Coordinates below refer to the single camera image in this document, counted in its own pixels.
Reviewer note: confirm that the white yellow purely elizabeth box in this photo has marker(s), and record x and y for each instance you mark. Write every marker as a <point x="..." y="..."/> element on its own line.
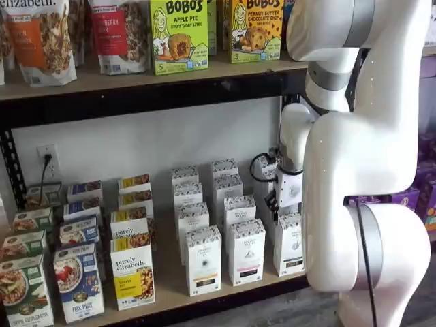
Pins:
<point x="131" y="272"/>
<point x="134" y="198"/>
<point x="129" y="221"/>
<point x="134" y="182"/>

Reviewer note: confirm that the white box green strip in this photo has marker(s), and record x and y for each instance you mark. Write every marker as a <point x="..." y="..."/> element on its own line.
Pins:
<point x="263" y="165"/>
<point x="289" y="245"/>

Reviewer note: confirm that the green Bobo's apple pie box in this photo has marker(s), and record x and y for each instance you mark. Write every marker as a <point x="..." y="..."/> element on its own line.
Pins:
<point x="178" y="37"/>
<point x="212" y="27"/>

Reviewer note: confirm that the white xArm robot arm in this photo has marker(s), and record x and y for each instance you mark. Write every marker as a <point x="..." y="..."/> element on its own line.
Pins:
<point x="357" y="153"/>

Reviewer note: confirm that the blue flax plus oatmeal box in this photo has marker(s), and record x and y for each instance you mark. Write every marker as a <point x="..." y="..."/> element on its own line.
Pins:
<point x="84" y="190"/>
<point x="78" y="282"/>
<point x="80" y="230"/>
<point x="81" y="207"/>

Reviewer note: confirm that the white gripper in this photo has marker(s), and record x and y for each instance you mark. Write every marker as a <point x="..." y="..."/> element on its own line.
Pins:
<point x="289" y="189"/>

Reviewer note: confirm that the yellow Bobo's peanut butter box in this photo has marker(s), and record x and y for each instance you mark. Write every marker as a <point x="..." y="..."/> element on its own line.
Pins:
<point x="257" y="32"/>

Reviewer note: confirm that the black metal shelf frame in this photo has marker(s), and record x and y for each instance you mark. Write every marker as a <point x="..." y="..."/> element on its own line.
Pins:
<point x="136" y="105"/>

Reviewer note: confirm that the green apple cinnamon oatmeal box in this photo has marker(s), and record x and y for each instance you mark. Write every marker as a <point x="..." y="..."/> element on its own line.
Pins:
<point x="24" y="293"/>
<point x="22" y="243"/>
<point x="44" y="195"/>
<point x="32" y="219"/>

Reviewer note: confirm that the blue snack package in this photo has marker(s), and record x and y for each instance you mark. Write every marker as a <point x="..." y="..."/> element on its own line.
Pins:
<point x="288" y="12"/>

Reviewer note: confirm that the red purely elizabeth granola bag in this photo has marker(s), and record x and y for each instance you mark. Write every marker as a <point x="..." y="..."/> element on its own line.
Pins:
<point x="119" y="37"/>

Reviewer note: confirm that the purple orange snack box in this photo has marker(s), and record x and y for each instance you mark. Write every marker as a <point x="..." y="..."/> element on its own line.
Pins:
<point x="428" y="207"/>

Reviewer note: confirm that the white wall outlet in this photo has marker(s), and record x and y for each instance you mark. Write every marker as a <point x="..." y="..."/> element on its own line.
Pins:
<point x="54" y="167"/>

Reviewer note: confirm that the orange purely elizabeth granola bag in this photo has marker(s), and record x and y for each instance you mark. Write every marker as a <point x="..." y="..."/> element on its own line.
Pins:
<point x="41" y="44"/>

